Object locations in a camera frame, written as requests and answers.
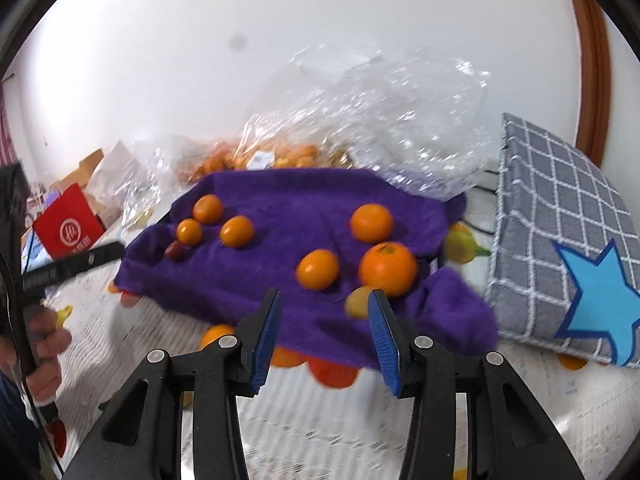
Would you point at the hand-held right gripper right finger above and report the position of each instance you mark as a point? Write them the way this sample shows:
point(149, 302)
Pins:
point(385, 345)

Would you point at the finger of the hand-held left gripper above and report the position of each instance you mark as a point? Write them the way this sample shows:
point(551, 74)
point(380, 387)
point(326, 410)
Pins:
point(75, 265)

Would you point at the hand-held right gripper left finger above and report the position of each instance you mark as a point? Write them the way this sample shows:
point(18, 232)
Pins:
point(265, 340)

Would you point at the small green yellow fruit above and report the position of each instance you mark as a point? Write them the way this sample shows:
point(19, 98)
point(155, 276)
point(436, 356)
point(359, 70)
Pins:
point(356, 302)

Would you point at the large mandarin orange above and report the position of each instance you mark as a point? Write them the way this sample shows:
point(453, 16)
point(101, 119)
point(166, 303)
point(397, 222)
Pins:
point(388, 267)
point(371, 222)

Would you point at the small mandarin orange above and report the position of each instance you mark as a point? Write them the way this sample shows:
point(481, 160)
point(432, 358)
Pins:
point(207, 208)
point(189, 232)
point(317, 269)
point(237, 231)

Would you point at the small red apple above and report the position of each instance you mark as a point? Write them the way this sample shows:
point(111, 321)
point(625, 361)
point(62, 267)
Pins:
point(176, 251)

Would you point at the purple towel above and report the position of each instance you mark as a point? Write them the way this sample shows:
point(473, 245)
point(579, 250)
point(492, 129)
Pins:
point(280, 200)

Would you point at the person's left hand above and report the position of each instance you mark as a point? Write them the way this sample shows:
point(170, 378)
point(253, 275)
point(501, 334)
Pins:
point(47, 355)

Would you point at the red paper bag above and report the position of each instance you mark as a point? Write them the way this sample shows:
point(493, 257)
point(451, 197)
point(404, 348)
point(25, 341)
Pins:
point(67, 227)

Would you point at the fruit print tablecloth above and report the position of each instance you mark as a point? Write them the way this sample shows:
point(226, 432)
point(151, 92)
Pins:
point(325, 435)

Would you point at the white plastic bag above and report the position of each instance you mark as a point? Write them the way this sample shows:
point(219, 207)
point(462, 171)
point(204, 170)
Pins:
point(120, 165)

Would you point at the small clear plastic bag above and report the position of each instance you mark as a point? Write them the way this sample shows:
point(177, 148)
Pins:
point(150, 180)

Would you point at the pile of bagged oranges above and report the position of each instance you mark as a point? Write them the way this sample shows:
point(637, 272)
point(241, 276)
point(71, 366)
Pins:
point(220, 160)

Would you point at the grey checked star pillow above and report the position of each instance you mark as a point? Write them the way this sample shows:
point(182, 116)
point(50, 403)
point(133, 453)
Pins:
point(545, 210)

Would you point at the large clear plastic bag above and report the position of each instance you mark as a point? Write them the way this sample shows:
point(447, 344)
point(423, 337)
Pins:
point(375, 110)

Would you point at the brown wooden door frame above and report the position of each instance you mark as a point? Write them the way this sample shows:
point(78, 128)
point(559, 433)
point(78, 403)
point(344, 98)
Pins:
point(592, 60)

